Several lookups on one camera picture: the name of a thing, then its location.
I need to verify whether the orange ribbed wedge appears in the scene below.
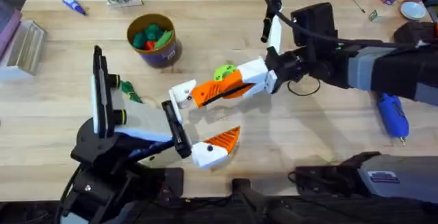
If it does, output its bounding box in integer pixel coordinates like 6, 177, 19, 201
190, 79, 227, 109

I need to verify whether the green toy vegetable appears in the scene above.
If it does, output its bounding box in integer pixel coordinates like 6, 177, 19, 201
119, 79, 144, 104

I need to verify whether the blue electric screwdriver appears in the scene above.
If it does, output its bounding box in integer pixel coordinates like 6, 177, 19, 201
376, 92, 411, 147

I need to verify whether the green disc with holes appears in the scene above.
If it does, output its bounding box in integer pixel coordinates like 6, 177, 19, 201
213, 64, 238, 82

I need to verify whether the purple tub with toys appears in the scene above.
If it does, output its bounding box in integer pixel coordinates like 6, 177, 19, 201
126, 12, 183, 69

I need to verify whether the small green white cube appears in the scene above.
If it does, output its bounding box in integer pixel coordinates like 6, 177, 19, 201
368, 9, 385, 23

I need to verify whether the small white bowl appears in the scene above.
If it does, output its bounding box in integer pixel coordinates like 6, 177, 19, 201
400, 1, 428, 21

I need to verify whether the blue purple tube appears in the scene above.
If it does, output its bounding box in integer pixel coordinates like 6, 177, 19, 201
61, 0, 88, 16

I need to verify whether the clear plastic box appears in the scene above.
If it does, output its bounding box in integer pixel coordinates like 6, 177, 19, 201
5, 19, 47, 76

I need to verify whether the purple flat box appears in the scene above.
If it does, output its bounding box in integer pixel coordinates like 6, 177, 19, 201
0, 0, 23, 61

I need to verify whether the thin black cable loop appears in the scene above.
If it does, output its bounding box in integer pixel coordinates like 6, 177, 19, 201
287, 75, 322, 97

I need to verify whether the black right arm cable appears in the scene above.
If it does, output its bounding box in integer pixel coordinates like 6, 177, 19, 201
262, 0, 417, 49

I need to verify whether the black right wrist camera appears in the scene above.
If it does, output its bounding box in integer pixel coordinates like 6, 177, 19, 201
290, 1, 338, 47

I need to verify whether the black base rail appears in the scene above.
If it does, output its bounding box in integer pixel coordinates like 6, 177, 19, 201
0, 178, 438, 224

